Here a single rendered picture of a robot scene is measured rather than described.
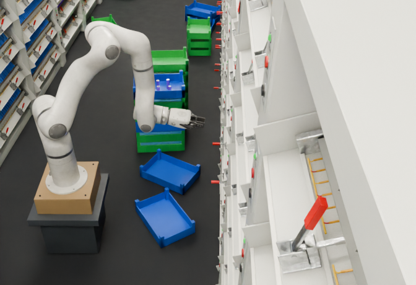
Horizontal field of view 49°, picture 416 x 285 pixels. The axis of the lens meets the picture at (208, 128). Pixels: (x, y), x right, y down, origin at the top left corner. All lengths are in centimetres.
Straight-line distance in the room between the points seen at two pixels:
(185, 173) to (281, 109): 219
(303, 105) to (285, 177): 9
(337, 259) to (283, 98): 21
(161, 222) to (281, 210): 196
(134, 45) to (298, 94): 138
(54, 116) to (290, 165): 140
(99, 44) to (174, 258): 112
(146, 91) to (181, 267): 87
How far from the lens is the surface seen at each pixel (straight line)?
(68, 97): 189
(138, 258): 234
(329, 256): 50
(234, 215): 133
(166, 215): 251
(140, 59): 194
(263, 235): 74
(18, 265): 244
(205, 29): 414
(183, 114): 214
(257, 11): 106
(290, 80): 56
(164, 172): 276
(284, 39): 54
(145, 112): 202
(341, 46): 34
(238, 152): 124
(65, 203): 215
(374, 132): 26
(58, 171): 211
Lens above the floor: 184
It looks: 36 degrees down
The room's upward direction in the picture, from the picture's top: 2 degrees clockwise
